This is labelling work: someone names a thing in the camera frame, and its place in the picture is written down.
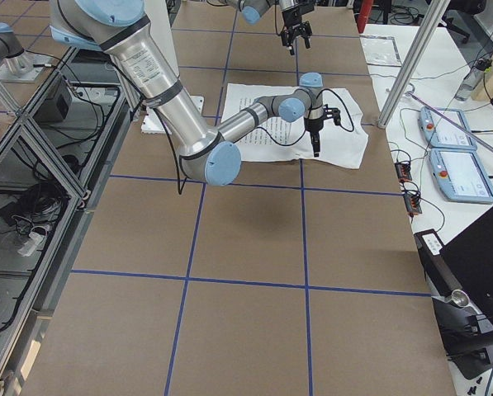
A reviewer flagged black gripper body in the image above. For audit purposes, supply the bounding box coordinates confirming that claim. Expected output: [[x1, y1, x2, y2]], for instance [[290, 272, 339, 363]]
[[282, 7, 310, 35], [304, 107, 325, 133]]

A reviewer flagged white long-sleeve printed shirt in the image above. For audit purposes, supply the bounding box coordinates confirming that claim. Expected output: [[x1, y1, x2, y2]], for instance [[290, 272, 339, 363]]
[[236, 88, 368, 169]]

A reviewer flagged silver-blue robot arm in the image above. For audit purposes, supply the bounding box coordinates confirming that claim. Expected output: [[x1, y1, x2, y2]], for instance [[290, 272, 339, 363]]
[[50, 1, 325, 186], [206, 0, 315, 55]]

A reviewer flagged clear plastic document sleeve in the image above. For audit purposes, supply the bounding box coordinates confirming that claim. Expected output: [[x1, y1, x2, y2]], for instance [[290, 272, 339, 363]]
[[360, 35, 402, 67]]

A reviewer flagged upper blue teach pendant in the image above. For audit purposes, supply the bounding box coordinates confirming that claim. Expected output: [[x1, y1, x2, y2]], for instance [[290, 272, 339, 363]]
[[419, 106, 477, 151]]

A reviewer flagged blue teach pendant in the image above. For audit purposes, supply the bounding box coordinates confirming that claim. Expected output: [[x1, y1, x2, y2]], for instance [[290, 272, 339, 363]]
[[419, 106, 477, 151], [429, 148, 493, 204]]

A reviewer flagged brown paper table cover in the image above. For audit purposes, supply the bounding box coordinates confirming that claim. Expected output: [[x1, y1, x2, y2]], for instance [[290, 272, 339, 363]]
[[22, 2, 455, 395]]

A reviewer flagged lower blue teach pendant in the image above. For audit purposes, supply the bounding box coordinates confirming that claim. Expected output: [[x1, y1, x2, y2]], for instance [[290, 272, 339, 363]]
[[429, 148, 493, 204]]

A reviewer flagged water bottle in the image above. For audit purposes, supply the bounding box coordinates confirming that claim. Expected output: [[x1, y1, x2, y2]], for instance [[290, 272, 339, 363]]
[[454, 57, 493, 101]]

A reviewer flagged black box with white label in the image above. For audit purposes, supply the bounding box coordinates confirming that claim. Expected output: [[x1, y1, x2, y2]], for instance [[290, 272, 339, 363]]
[[414, 229, 462, 297]]

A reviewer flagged reacher grabber tool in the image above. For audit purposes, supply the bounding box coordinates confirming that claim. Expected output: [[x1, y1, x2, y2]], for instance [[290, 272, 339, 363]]
[[405, 92, 493, 153]]

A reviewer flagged black laptop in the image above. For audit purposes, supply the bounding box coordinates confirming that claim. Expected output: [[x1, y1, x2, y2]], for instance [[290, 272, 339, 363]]
[[439, 201, 493, 318]]

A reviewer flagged aluminium frame post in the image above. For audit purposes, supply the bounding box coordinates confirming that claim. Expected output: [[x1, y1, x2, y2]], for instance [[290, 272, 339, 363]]
[[377, 0, 450, 129]]

